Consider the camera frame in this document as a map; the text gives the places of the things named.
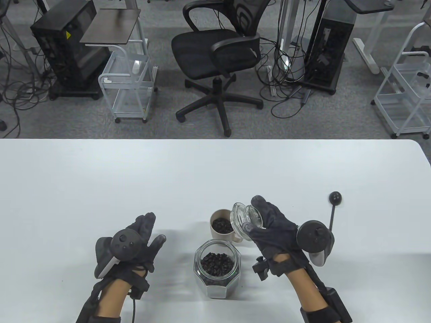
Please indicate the round glass jar lid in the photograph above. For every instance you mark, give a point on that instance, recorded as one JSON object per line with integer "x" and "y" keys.
{"x": 240, "y": 218}

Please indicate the black white hand controller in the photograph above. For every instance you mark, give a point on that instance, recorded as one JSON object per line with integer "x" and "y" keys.
{"x": 315, "y": 237}
{"x": 124, "y": 244}

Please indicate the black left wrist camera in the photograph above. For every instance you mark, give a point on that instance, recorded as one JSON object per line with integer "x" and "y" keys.
{"x": 139, "y": 286}

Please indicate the person's right forearm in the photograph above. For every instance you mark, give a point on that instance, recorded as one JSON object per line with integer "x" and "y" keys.
{"x": 306, "y": 289}

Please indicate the black white right hand controller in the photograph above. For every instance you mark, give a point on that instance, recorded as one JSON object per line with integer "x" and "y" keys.
{"x": 315, "y": 237}

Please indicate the black white left hand controller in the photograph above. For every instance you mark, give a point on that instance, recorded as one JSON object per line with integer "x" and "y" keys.
{"x": 124, "y": 244}

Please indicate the white power strip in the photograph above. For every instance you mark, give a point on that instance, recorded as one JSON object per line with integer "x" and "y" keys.
{"x": 272, "y": 89}

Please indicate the person's right hand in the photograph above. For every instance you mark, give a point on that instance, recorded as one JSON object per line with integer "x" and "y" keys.
{"x": 276, "y": 228}

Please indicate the white desk frame dark top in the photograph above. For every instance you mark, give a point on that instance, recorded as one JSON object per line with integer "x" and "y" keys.
{"x": 365, "y": 54}

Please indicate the black computer tower yellow sticker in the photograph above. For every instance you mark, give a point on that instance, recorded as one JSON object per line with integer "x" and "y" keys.
{"x": 64, "y": 50}

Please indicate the octagonal glass jar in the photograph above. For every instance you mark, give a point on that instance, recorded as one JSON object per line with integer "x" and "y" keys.
{"x": 219, "y": 289}

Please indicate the small coffee beans heap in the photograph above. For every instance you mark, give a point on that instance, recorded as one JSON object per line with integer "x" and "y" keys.
{"x": 222, "y": 226}

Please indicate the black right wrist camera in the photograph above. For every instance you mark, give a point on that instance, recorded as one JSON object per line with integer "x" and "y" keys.
{"x": 261, "y": 267}

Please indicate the person's left hand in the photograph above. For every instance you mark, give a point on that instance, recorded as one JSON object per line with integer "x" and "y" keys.
{"x": 144, "y": 228}

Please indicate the black measuring scoop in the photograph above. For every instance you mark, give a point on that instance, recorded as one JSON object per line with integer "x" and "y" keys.
{"x": 335, "y": 198}

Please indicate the black forearm battery pack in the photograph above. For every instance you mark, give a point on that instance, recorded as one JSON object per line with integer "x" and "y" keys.
{"x": 338, "y": 304}

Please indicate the black mesh office chair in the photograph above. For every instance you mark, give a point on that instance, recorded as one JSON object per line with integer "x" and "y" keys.
{"x": 202, "y": 50}

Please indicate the person's left forearm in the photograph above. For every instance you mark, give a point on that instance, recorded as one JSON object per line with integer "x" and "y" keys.
{"x": 111, "y": 296}

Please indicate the white desk column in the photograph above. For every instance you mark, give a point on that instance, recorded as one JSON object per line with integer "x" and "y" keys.
{"x": 286, "y": 20}

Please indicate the grey desk leg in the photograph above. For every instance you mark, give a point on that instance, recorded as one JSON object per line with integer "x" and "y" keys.
{"x": 25, "y": 55}

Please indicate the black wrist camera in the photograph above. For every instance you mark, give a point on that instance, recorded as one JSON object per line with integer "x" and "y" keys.
{"x": 261, "y": 267}
{"x": 139, "y": 286}

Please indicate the brown top side table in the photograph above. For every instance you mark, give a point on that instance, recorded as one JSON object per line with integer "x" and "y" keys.
{"x": 111, "y": 27}

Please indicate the white cart with brown-top table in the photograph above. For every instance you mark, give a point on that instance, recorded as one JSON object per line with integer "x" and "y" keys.
{"x": 118, "y": 84}

